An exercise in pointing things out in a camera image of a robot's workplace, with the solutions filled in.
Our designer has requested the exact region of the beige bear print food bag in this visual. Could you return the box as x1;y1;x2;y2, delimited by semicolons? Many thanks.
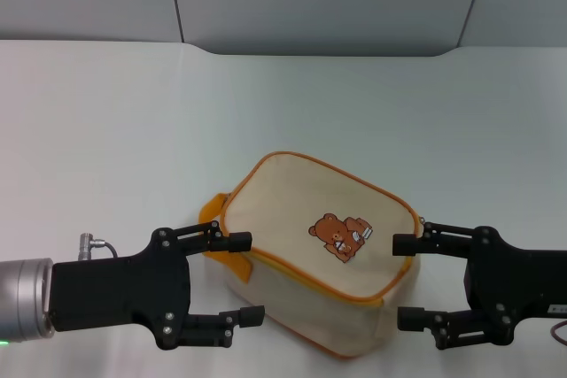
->
198;150;423;360

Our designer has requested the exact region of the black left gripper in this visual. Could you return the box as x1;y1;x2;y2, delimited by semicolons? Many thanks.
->
48;221;268;350

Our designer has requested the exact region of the dark thin cable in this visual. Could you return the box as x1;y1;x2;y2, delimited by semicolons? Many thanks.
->
548;319;567;344

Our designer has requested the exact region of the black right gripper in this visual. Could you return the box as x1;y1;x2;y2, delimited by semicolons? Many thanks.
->
392;220;567;351

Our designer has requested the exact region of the silver cable connector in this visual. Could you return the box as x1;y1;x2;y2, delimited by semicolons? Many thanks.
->
78;232;119;261

